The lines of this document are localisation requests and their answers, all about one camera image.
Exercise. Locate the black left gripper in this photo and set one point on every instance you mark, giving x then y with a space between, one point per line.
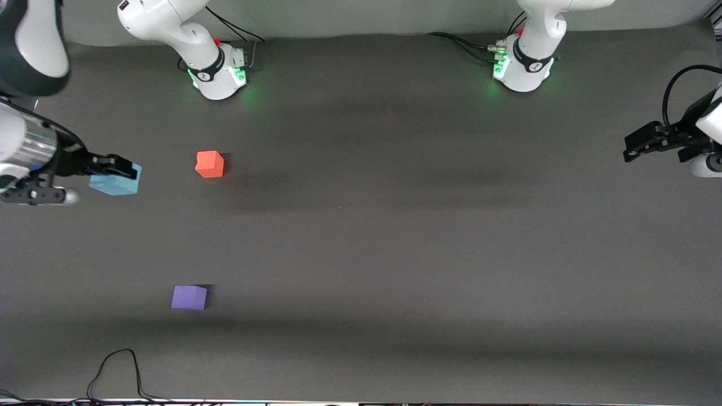
684 131

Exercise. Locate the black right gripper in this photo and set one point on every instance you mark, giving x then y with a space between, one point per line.
72 160

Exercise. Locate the light blue foam block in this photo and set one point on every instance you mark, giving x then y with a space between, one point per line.
118 185

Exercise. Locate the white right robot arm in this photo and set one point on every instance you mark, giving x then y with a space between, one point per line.
214 73

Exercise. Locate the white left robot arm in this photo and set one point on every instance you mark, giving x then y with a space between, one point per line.
530 67

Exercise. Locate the orange foam block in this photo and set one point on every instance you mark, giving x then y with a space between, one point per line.
209 164

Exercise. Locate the purple foam block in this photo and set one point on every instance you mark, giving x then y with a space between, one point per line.
189 298

